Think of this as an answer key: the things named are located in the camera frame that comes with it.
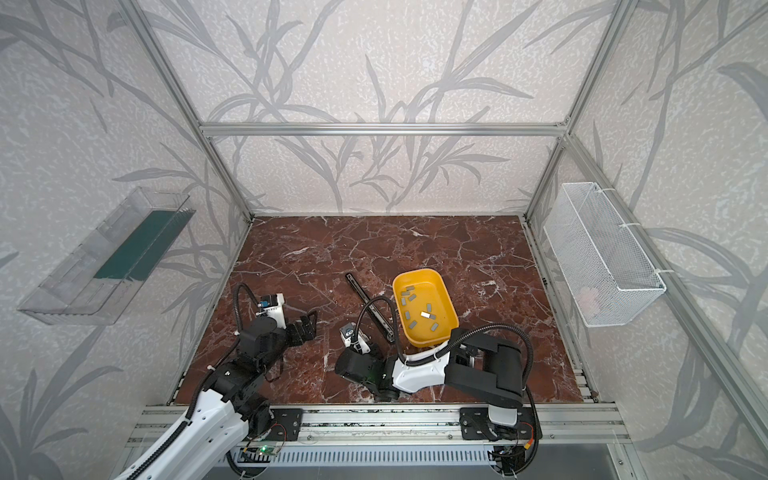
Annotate yellow plastic tray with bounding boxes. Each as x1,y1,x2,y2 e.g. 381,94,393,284
392,268,459,348

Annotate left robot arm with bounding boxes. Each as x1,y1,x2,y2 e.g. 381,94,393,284
118,307,318,479

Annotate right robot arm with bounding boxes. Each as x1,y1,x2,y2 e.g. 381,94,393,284
335,324,541,449

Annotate staple strips in tray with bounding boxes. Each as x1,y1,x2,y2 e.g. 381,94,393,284
399,286,438,333

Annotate green circuit board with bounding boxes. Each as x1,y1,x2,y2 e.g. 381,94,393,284
238,445,281,464

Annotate pink object in basket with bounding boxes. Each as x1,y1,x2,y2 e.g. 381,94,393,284
576,287,601,320

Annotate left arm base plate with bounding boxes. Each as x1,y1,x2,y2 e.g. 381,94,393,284
252,408,304,442

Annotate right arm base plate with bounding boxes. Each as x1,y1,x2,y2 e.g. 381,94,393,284
459,406,542,442

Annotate aluminium front rail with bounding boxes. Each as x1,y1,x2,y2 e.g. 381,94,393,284
125,403,631,448

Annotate clear plastic wall shelf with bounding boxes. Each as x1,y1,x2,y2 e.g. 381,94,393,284
18,187,196,326

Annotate white wire basket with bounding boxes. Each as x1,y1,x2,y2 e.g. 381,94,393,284
543,182,667,328

